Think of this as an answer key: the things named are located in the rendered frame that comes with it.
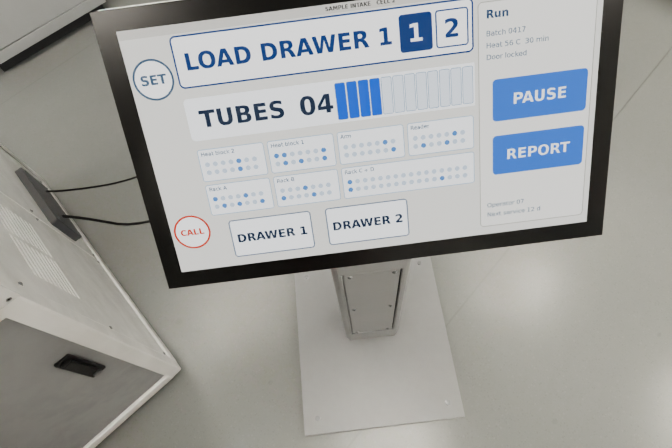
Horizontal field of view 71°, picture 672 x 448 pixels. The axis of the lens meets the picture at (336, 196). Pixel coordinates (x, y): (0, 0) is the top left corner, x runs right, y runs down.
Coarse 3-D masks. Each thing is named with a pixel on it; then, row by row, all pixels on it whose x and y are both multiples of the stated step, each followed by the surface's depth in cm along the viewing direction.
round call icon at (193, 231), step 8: (176, 216) 52; (184, 216) 52; (192, 216) 52; (200, 216) 52; (176, 224) 53; (184, 224) 53; (192, 224) 53; (200, 224) 53; (208, 224) 53; (176, 232) 53; (184, 232) 53; (192, 232) 53; (200, 232) 53; (208, 232) 53; (176, 240) 53; (184, 240) 53; (192, 240) 53; (200, 240) 53; (208, 240) 53; (184, 248) 54; (192, 248) 54; (200, 248) 54
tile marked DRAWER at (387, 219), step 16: (336, 208) 53; (352, 208) 53; (368, 208) 53; (384, 208) 53; (400, 208) 53; (336, 224) 53; (352, 224) 53; (368, 224) 53; (384, 224) 54; (400, 224) 54; (336, 240) 54; (352, 240) 54; (368, 240) 54
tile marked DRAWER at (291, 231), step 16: (240, 224) 53; (256, 224) 53; (272, 224) 53; (288, 224) 53; (304, 224) 53; (240, 240) 54; (256, 240) 54; (272, 240) 54; (288, 240) 54; (304, 240) 54; (240, 256) 54
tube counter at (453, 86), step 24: (408, 72) 48; (432, 72) 48; (456, 72) 48; (312, 96) 48; (336, 96) 48; (360, 96) 48; (384, 96) 48; (408, 96) 48; (432, 96) 49; (456, 96) 49; (312, 120) 49; (336, 120) 49
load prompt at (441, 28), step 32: (448, 0) 45; (224, 32) 46; (256, 32) 46; (288, 32) 46; (320, 32) 46; (352, 32) 46; (384, 32) 46; (416, 32) 46; (448, 32) 46; (192, 64) 47; (224, 64) 47; (256, 64) 47; (288, 64) 47; (320, 64) 47; (352, 64) 47
